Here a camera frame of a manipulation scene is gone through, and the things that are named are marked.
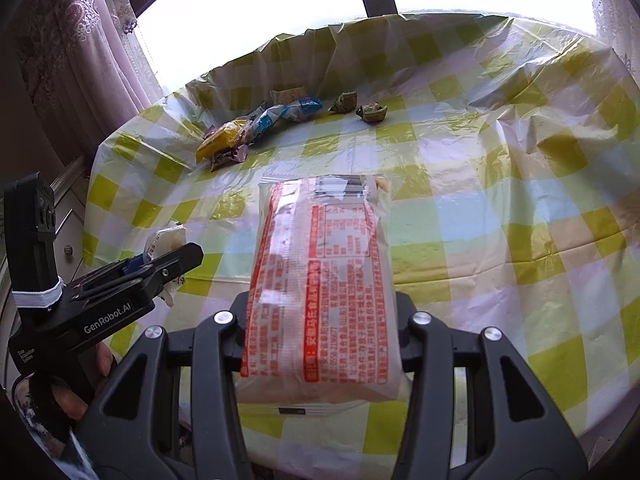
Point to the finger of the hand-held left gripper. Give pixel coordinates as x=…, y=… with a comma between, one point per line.
x=115, y=272
x=175, y=260

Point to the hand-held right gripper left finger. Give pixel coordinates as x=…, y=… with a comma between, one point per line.
x=235, y=340

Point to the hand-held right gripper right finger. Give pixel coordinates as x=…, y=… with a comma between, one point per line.
x=407, y=335

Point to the white translucent snack packet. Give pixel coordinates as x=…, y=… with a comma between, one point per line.
x=162, y=242

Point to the white orange-print snack packet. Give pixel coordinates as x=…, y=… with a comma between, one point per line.
x=320, y=285

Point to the yellow snack packet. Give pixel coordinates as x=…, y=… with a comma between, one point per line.
x=222, y=140

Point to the person's left hand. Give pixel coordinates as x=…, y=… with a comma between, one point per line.
x=106, y=360

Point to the purple candy wrapper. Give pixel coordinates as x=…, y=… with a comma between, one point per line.
x=230, y=156

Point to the yellow checked plastic tablecloth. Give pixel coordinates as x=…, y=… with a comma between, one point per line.
x=475, y=185

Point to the beige snack packet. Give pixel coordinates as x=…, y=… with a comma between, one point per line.
x=287, y=95

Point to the gold ingot candy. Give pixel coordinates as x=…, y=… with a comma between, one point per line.
x=344, y=102
x=371, y=111

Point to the pink patterned curtain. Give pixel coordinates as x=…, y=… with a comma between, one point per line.
x=75, y=35

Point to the white lace curtain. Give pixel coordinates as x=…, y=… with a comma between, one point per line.
x=615, y=5

